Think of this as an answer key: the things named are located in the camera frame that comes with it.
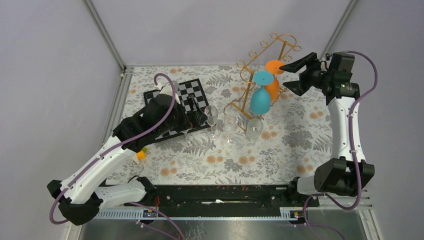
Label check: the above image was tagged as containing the short clear glass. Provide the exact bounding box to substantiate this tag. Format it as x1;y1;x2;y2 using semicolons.
222;114;238;144

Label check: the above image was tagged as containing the gold wire glass rack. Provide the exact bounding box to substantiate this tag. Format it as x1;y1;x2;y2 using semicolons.
223;32;302;120

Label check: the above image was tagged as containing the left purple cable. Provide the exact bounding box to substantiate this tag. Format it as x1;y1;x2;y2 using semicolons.
48;72;177;226

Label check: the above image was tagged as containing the orange wine glass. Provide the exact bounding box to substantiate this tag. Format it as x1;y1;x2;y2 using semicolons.
264;60;284;102

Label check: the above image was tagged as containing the clear champagne flute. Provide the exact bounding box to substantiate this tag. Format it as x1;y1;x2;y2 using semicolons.
181;129;194;147

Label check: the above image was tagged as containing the round clear wine glass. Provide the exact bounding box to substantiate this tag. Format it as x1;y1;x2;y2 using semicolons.
246;118;264;140

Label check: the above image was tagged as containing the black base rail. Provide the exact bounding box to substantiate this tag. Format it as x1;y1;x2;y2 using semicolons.
139;184;308;218

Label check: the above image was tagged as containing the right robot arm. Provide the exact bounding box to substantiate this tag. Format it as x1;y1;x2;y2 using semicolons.
279;52;375;206

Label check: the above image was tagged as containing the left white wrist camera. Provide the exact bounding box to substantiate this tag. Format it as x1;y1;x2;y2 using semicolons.
156;81;181;104

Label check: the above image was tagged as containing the black white chessboard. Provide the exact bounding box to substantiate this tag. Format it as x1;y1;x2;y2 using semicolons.
143;78;211;144

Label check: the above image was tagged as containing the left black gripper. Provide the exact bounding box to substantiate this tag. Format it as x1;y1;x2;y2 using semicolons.
156;95;208;137

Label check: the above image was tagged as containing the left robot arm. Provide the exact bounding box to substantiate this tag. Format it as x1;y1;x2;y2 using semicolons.
47;93;208;226

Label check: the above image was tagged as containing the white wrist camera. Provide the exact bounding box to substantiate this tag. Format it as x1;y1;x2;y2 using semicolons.
156;81;181;104
323;53;332;70

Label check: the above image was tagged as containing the colourful toy block house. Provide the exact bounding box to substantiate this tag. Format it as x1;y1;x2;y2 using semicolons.
132;147;148;164

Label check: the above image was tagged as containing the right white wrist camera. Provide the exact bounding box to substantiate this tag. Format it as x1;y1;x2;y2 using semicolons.
323;53;332;70

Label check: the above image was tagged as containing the teal wine glass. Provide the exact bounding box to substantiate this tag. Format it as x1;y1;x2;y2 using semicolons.
249;71;274;115

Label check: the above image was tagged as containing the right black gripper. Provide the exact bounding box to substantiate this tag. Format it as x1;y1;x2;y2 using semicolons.
278;52;332;97

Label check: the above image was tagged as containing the floral table mat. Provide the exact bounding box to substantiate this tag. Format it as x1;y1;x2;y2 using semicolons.
106;65;332;185

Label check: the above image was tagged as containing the tall clear flute glass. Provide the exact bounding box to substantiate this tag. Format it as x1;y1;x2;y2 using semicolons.
204;105;219;141

